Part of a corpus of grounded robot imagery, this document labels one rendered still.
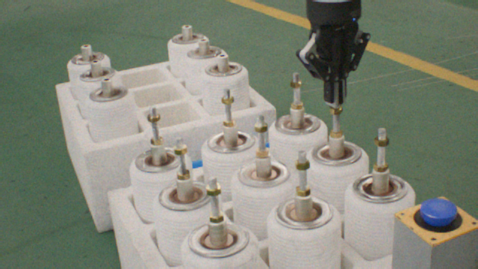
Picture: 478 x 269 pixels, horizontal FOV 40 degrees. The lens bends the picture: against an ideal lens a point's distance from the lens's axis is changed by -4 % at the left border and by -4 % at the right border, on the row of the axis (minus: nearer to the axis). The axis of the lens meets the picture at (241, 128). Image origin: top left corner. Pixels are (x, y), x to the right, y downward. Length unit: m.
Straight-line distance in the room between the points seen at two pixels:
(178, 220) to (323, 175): 0.22
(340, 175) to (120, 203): 0.35
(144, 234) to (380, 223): 0.34
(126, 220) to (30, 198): 0.52
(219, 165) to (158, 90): 0.52
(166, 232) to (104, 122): 0.41
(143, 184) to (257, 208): 0.18
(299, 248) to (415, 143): 0.80
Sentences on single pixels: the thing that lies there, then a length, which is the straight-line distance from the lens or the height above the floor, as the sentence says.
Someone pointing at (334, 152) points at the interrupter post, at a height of 0.26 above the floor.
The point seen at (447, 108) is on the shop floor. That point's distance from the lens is 1.79.
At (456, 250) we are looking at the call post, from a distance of 0.74.
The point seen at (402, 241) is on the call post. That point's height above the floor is 0.29.
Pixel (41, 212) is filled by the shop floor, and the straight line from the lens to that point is 1.45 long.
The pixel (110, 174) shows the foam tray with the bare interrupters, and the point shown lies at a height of 0.12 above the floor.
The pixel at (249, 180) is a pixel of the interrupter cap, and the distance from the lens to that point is 0.94.
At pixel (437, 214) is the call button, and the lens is 0.73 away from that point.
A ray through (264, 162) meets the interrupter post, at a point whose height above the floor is 0.28.
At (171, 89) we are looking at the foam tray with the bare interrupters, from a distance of 1.51.
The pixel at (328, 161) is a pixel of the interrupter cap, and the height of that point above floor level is 0.25.
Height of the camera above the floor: 0.72
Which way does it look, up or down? 26 degrees down
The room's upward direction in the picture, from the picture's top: 4 degrees counter-clockwise
